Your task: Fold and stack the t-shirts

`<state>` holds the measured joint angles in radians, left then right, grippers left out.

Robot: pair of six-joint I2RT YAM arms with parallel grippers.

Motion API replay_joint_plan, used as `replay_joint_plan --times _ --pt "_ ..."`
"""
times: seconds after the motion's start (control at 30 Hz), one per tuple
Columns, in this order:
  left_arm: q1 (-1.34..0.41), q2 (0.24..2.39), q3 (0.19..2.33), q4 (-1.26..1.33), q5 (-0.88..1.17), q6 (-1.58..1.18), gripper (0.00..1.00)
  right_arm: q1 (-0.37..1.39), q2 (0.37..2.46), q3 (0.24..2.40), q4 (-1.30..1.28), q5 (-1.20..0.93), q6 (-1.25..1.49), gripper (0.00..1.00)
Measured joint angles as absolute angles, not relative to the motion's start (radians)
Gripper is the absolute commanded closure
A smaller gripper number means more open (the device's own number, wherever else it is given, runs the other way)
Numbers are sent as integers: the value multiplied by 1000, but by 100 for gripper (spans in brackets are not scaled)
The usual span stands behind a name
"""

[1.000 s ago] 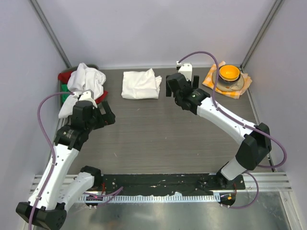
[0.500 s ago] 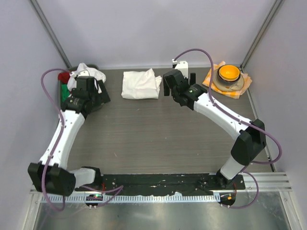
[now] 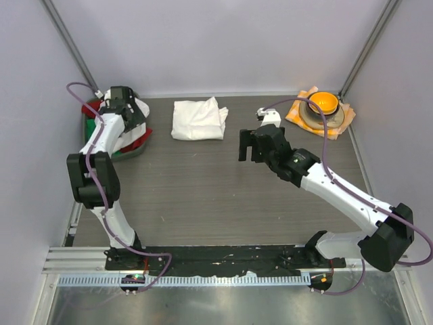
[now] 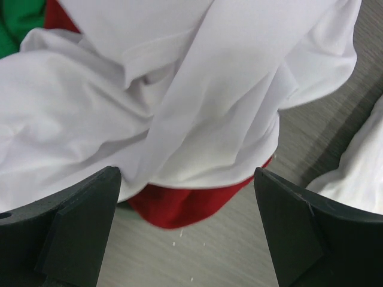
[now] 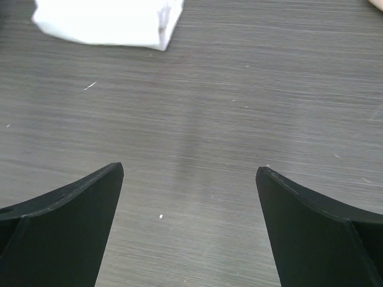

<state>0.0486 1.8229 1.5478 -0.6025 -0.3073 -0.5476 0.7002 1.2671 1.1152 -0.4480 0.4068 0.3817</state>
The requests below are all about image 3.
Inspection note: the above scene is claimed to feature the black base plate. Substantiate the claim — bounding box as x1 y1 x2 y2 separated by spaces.
104 245 346 278

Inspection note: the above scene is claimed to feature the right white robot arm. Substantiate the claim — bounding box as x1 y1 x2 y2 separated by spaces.
238 125 414 272

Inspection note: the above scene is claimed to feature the aluminium frame rail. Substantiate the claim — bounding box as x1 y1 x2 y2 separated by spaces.
42 246 413 274

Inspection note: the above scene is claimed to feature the green t-shirt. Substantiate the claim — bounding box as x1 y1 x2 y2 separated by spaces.
85 118 96 142

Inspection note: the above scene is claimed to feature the white t-shirt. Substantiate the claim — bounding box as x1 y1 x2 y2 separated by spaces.
116 96 152 150
171 97 229 141

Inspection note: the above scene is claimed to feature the white slotted cable duct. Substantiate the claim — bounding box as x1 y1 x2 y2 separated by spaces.
58 272 311 288

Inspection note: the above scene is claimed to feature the beige ceramic plate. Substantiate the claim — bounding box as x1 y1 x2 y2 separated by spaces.
299 102 345 131

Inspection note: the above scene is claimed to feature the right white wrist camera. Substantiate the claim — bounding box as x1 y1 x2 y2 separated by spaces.
256 108 281 127

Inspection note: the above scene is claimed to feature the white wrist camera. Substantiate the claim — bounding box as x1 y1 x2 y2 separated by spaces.
101 88 112 101
256 108 281 127

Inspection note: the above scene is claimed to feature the folded white t-shirt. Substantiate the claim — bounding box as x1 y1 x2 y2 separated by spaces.
171 97 229 141

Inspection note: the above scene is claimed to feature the orange checked cloth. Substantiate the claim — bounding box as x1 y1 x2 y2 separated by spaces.
285 87 356 140

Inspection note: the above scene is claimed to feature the grey plastic bin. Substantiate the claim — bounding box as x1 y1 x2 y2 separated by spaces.
81 91 146 161

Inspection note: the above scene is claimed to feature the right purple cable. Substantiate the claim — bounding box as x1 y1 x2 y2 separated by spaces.
263 97 433 295

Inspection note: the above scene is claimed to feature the orange bowl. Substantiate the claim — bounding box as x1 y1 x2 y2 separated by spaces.
308 91 339 116

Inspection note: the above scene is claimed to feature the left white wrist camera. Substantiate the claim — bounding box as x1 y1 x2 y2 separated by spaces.
101 88 112 101

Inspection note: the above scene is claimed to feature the red t-shirt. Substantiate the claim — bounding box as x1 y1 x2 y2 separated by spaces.
81 105 152 156

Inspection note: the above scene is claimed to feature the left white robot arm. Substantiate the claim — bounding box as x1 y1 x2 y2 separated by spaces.
66 82 150 270

